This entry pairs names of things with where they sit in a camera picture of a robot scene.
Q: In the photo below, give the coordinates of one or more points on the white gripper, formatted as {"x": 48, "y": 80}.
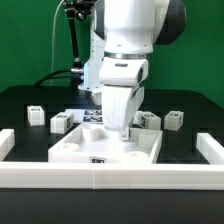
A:
{"x": 122, "y": 92}

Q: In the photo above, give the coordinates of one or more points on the white square tabletop part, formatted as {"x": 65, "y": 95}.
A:
{"x": 92, "y": 143}

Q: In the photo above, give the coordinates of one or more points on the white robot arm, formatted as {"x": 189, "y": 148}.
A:
{"x": 123, "y": 34}

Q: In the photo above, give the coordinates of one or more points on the AprilTag marker sheet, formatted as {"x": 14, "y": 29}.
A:
{"x": 85, "y": 115}

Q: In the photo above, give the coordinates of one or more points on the white U-shaped obstacle fence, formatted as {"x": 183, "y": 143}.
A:
{"x": 112, "y": 176}

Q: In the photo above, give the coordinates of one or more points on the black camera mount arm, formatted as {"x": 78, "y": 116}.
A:
{"x": 77, "y": 10}

